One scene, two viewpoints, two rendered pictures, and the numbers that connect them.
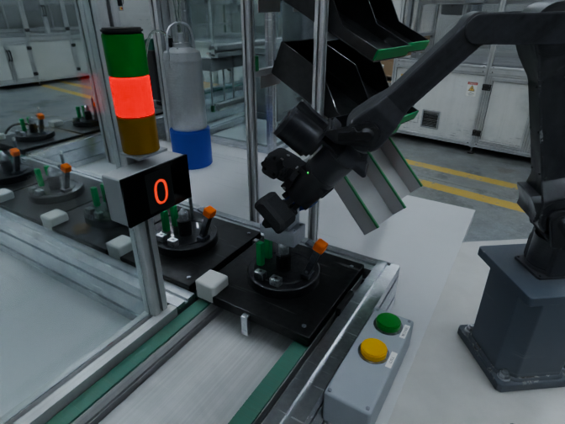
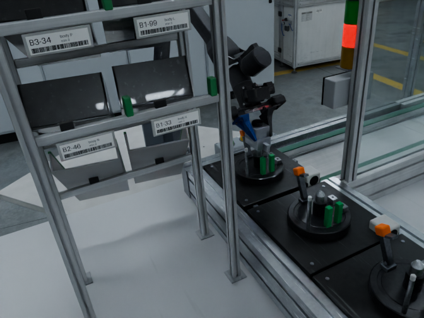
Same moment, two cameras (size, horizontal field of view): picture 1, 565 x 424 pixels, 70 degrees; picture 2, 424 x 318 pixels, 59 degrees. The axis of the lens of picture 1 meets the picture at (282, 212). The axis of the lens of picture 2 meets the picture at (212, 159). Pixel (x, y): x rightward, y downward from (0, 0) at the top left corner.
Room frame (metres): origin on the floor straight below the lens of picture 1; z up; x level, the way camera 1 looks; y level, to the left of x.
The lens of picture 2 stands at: (1.46, 0.41, 1.54)
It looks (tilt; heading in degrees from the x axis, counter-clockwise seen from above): 29 degrees down; 215
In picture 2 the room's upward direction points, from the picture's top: 5 degrees counter-clockwise
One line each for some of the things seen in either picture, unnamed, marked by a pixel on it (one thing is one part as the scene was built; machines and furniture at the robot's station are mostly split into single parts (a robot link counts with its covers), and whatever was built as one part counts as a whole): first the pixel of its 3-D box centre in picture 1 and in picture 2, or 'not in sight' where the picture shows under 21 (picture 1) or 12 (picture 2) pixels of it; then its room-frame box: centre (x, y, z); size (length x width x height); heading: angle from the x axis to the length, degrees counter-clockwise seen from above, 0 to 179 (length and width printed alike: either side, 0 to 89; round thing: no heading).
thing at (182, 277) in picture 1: (184, 224); (320, 205); (0.78, 0.22, 1.01); 0.24 x 0.24 x 0.13; 59
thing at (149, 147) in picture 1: (138, 132); (351, 56); (0.54, 0.20, 1.28); 0.05 x 0.05 x 0.05
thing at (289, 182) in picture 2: (283, 279); (259, 174); (0.64, 0.00, 0.96); 0.24 x 0.24 x 0.02; 59
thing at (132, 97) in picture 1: (132, 94); (354, 34); (0.54, 0.20, 1.33); 0.05 x 0.05 x 0.05
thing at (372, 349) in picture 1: (373, 351); not in sight; (0.46, -0.14, 0.96); 0.04 x 0.04 x 0.02
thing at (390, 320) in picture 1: (388, 324); not in sight; (0.52, -0.18, 0.96); 0.04 x 0.04 x 0.02
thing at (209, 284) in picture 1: (212, 286); (308, 176); (0.61, 0.13, 0.97); 0.05 x 0.05 x 0.04; 59
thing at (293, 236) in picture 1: (279, 220); (259, 134); (0.65, 0.00, 1.09); 0.08 x 0.04 x 0.07; 59
